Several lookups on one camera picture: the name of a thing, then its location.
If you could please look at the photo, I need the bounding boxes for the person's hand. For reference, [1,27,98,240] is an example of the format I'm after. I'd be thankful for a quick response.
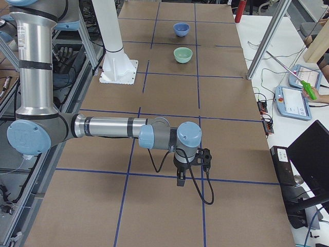
[302,87,322,102]

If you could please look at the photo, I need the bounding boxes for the brown paper table cover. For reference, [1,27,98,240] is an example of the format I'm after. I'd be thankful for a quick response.
[25,1,295,246]

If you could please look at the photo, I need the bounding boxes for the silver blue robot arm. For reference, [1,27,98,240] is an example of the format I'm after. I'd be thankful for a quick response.
[7,1,209,186]

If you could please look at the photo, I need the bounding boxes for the far teach pendant tablet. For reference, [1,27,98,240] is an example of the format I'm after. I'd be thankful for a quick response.
[288,64,323,90]

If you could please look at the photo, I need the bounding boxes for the black monitor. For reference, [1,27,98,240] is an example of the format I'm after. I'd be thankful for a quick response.
[287,120,329,195]

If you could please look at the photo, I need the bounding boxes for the blue ceramic bowl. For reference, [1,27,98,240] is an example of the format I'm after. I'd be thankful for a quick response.
[173,23,190,37]

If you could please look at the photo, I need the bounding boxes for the blue network cable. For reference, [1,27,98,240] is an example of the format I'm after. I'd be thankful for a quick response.
[295,205,329,247]

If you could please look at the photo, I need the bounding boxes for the aluminium frame post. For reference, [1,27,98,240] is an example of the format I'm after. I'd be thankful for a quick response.
[246,0,291,80]

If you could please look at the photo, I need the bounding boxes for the wooden beam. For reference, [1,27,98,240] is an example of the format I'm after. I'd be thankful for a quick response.
[303,17,328,63]

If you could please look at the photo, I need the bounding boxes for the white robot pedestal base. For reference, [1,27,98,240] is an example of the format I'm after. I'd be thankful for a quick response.
[92,0,138,85]

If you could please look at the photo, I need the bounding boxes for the near orange relay board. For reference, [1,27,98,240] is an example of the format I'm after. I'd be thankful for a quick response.
[261,113,274,137]

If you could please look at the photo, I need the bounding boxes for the red bottle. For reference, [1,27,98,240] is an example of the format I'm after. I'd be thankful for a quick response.
[234,0,247,23]

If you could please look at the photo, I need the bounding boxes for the black computer box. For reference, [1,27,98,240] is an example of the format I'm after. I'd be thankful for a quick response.
[270,146,320,230]

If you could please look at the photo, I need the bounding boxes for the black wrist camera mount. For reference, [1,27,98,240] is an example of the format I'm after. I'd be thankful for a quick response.
[191,148,212,173]

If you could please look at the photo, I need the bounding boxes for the green ceramic bowl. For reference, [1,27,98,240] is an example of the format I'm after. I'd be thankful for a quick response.
[173,47,193,64]

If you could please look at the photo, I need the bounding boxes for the far orange relay board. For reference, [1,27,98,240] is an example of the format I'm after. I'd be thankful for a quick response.
[255,93,268,113]

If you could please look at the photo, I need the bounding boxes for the orange relay board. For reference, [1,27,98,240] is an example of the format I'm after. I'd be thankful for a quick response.
[255,93,268,113]
[261,113,274,137]

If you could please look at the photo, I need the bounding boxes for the near teach pendant tablet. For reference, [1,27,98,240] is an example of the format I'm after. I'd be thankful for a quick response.
[275,85,312,121]

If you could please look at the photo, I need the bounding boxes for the teach pendant tablet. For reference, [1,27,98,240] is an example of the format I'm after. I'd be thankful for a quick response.
[275,85,312,121]
[288,64,323,90]

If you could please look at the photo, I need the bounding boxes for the green handled reach stick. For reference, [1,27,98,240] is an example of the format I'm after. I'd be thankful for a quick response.
[267,51,316,99]

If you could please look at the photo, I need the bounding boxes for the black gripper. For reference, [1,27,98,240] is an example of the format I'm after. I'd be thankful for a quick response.
[173,153,190,186]

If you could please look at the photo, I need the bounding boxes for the aluminium side frame rail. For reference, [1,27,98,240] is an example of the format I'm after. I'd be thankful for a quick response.
[0,74,103,247]

